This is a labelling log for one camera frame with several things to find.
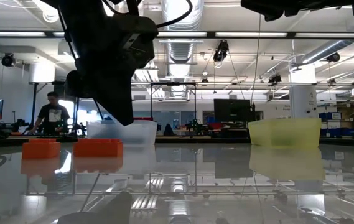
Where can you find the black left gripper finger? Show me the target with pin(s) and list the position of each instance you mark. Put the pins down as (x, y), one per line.
(117, 96)

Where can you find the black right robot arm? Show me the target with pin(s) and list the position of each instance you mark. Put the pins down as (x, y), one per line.
(304, 6)

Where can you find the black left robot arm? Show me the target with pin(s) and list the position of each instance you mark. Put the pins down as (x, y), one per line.
(86, 6)

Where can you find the clear plastic tray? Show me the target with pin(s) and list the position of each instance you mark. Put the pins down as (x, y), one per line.
(139, 133)

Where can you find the orange toy brick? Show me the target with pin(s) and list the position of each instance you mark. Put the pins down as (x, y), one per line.
(40, 150)
(98, 148)

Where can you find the person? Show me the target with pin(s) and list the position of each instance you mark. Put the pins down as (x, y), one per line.
(52, 116)

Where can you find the black monitor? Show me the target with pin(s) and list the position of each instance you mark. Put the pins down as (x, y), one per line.
(232, 110)

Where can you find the yellow plastic tray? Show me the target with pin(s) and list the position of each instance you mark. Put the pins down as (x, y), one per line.
(285, 133)

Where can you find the white round column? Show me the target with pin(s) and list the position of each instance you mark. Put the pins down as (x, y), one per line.
(302, 99)

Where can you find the blue storage bins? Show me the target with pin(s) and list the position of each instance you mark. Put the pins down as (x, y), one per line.
(330, 116)

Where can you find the silver ventilation duct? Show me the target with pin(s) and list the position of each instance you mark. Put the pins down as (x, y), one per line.
(179, 53)
(329, 49)

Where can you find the black aluminium table frame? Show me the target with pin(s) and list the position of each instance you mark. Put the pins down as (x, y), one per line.
(211, 34)

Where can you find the black ceiling camera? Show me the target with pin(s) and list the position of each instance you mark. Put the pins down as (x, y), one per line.
(333, 57)
(274, 78)
(8, 59)

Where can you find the black overhead camera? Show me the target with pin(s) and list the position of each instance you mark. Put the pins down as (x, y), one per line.
(221, 51)

